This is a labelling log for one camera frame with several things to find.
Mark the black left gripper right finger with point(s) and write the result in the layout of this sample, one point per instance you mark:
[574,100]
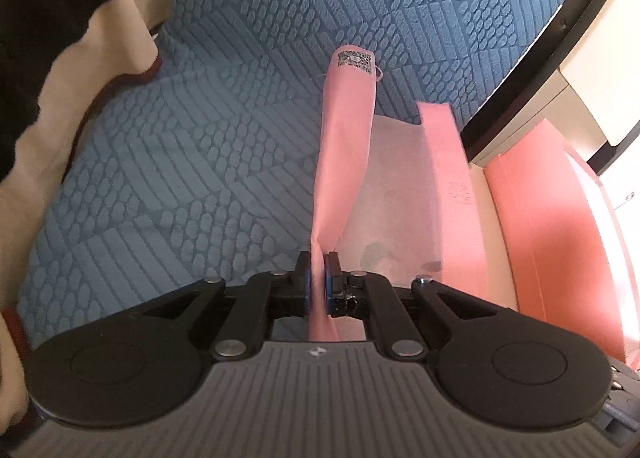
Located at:
[343,289]

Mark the striped fleece blanket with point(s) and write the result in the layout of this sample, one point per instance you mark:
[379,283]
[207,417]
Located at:
[59,58]

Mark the blue quilted bed cover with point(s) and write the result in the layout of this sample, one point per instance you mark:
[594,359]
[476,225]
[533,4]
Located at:
[209,168]

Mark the white bedside cabinet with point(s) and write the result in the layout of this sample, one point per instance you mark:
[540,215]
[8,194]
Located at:
[592,98]

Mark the black bed frame edge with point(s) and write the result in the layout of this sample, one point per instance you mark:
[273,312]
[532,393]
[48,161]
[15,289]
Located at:
[569,23]

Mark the pink cardboard box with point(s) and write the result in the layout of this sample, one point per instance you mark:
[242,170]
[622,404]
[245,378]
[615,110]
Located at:
[569,261]

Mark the pink fabric drawstring bag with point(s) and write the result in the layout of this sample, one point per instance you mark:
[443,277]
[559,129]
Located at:
[389,197]

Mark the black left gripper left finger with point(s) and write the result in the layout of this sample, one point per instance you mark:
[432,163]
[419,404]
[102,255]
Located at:
[290,289]

